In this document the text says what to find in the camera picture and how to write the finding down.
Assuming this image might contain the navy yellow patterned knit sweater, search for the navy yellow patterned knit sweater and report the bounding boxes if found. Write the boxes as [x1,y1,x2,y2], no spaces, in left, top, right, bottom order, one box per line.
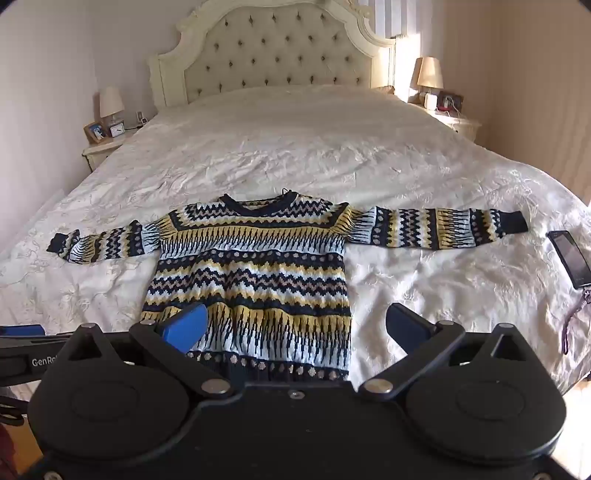
[46,191,529,384]

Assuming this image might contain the beige shade table lamp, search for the beige shade table lamp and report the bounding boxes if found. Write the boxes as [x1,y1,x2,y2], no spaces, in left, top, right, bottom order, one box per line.
[416,56,445,94]

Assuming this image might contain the white shade table lamp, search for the white shade table lamp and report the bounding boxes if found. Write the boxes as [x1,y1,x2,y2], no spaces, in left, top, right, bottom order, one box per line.
[99,86,126,126]

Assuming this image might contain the white window curtain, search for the white window curtain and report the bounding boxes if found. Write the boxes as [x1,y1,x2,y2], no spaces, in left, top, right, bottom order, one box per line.
[358,0,437,40]

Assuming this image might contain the dark wrist strap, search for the dark wrist strap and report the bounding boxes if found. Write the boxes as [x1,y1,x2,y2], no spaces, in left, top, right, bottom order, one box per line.
[560,290,591,355]

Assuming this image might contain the wooden photo frame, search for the wooden photo frame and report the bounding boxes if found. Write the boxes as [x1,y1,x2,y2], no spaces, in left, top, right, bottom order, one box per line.
[83,120,108,145]

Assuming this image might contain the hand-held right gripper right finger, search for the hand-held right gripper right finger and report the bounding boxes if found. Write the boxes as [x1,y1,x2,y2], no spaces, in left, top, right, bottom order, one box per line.
[359,303,532,400]

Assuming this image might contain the bed with white embroidered bedspread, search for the bed with white embroidered bedspread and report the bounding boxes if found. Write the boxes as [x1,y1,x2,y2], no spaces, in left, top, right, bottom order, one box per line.
[0,84,591,418]

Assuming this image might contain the cream tufted headboard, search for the cream tufted headboard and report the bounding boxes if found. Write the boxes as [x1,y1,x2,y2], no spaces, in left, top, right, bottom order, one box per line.
[148,0,398,110]

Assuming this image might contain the black smartphone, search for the black smartphone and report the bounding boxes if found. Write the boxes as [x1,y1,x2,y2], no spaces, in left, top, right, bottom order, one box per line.
[547,230,591,290]

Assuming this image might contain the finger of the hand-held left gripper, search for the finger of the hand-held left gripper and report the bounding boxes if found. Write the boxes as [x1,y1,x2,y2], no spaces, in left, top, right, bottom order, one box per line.
[0,325,70,346]

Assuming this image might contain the cream nightstand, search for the cream nightstand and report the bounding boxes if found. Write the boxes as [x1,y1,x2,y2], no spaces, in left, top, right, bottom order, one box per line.
[82,128,140,172]
[410,102,482,142]

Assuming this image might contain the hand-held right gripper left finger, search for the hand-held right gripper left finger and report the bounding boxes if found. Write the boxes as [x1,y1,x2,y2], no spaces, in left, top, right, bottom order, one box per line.
[60,302,234,400]

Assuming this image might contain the dark picture frame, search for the dark picture frame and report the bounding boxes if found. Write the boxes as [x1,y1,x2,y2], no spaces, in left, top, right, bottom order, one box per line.
[437,90,464,113]

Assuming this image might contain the black cable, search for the black cable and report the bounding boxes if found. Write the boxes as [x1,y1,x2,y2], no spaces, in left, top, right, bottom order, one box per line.
[0,391,27,428]

